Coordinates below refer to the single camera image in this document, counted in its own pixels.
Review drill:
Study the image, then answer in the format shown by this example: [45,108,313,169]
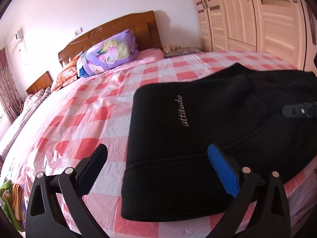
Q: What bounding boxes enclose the light wood wardrobe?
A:
[194,0,316,73]

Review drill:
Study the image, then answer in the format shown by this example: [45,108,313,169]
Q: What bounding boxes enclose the wooden headboard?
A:
[26,71,53,95]
[58,10,163,68]

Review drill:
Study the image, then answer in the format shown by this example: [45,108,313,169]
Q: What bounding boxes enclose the pink checkered bed sheet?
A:
[0,48,317,238]

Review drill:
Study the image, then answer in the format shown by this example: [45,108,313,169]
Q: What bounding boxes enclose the black sweatpants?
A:
[121,63,316,222]

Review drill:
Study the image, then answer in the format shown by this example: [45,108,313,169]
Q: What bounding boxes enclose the orange patterned pillow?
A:
[51,52,83,92]

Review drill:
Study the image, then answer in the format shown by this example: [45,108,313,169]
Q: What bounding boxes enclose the white wall air conditioner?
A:
[9,29,24,54]

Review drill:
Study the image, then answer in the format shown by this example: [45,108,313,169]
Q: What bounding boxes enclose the floral covered nightstand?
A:
[163,45,202,58]

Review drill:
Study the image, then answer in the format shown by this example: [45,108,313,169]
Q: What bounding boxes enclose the pink patterned curtain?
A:
[0,48,22,124]

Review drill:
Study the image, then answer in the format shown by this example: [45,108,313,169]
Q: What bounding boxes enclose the purple floral folded quilt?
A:
[76,30,139,78]

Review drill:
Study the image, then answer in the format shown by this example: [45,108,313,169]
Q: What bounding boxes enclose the green orange cloth pile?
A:
[1,180,24,233]

